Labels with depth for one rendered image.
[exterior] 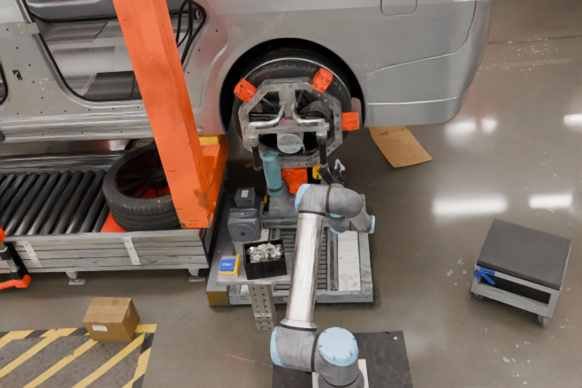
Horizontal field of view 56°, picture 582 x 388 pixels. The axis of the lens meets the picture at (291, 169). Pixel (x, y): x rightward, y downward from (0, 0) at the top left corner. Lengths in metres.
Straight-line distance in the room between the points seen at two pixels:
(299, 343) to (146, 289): 1.43
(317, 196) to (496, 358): 1.30
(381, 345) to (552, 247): 1.04
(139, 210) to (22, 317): 0.95
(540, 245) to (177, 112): 1.92
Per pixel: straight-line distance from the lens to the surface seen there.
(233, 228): 3.10
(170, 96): 2.45
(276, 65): 2.85
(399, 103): 3.01
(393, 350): 2.60
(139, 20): 2.32
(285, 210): 3.37
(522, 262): 2.97
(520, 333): 3.12
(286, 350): 2.23
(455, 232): 3.54
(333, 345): 2.19
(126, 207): 3.23
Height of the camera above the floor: 2.47
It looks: 38 degrees down
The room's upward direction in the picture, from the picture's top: 7 degrees counter-clockwise
